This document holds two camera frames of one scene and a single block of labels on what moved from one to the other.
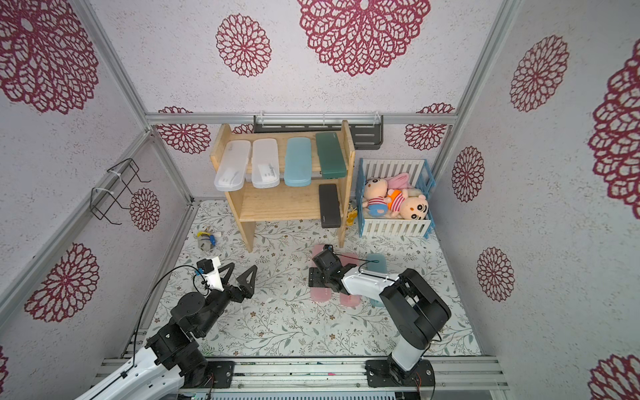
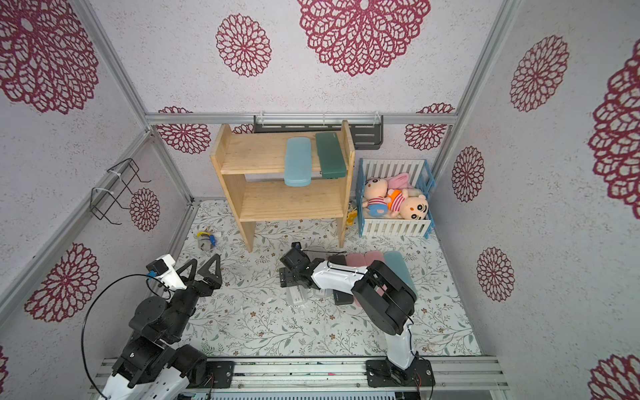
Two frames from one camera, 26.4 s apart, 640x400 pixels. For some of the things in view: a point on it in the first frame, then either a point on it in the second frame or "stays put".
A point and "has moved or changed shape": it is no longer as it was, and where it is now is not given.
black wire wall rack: x=112 y=185 stays put
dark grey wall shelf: x=368 y=127 stays put
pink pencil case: x=318 y=293 -> x=372 y=256
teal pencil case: x=377 y=262 has moved or changed shape
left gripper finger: x=248 y=288 -> x=216 y=280
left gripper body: x=232 y=293 -> x=194 y=290
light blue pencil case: x=297 y=168 stays put
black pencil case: x=329 y=206 -> x=340 y=297
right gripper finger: x=316 y=278 -> x=287 y=277
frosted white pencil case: x=231 y=172 -> x=324 y=292
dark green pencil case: x=332 y=161 stays put
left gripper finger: x=230 y=267 -> x=193 y=262
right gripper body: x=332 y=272 -> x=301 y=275
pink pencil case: x=349 y=300 stays put
